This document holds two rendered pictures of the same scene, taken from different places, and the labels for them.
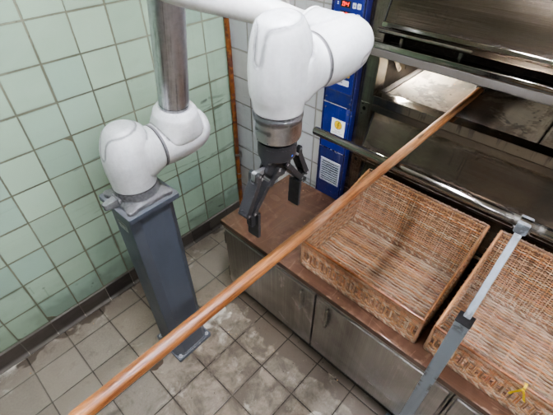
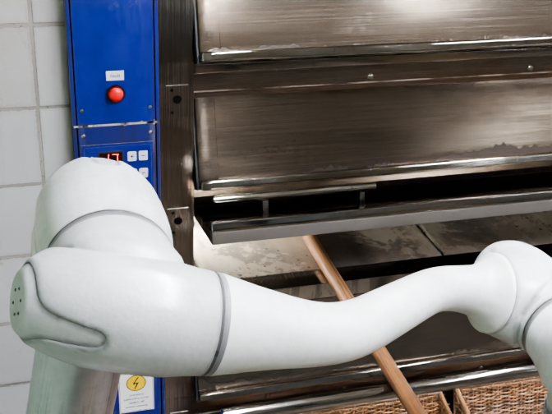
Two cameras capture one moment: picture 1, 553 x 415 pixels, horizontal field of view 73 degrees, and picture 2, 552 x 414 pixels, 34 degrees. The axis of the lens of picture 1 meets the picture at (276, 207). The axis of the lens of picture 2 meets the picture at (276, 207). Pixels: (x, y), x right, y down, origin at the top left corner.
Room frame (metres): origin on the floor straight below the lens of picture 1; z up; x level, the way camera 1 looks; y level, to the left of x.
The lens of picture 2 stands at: (0.51, 0.92, 2.23)
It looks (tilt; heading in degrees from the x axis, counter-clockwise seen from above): 27 degrees down; 300
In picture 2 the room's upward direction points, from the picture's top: 3 degrees clockwise
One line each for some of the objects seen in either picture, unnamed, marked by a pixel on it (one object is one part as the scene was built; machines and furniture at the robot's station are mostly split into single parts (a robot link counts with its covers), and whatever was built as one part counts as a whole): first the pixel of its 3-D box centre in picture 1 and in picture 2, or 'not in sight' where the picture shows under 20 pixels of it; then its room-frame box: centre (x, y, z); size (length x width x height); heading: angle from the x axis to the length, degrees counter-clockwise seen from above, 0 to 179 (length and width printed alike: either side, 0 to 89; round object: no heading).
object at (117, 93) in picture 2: not in sight; (115, 87); (1.53, -0.27, 1.67); 0.03 x 0.02 x 0.06; 47
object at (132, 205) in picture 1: (132, 190); not in sight; (1.02, 0.51, 1.03); 0.22 x 0.18 x 0.06; 138
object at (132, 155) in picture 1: (129, 153); not in sight; (1.04, 0.49, 1.17); 0.18 x 0.16 x 0.22; 136
